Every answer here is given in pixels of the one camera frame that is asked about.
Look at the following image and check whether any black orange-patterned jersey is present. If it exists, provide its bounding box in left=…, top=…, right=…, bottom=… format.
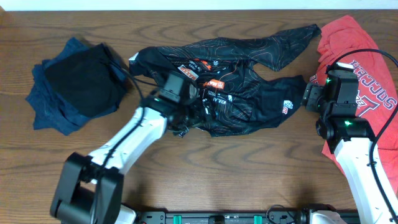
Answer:
left=129, top=24, right=321, bottom=137

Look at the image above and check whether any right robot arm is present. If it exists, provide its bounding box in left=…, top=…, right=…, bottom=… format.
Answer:
left=302, top=62, right=397, bottom=223

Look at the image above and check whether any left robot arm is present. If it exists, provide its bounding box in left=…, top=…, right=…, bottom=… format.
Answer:
left=50, top=71, right=200, bottom=224

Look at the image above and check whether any red soccer t-shirt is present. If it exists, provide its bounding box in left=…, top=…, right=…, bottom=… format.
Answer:
left=310, top=16, right=397, bottom=192

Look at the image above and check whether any folded black garment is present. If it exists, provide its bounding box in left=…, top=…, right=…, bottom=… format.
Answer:
left=44, top=44, right=126, bottom=117

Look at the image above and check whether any folded navy blue garment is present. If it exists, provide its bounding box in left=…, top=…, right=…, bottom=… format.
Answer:
left=26, top=37, right=127, bottom=136

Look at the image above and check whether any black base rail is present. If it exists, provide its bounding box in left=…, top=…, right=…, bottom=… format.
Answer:
left=136, top=210, right=361, bottom=224

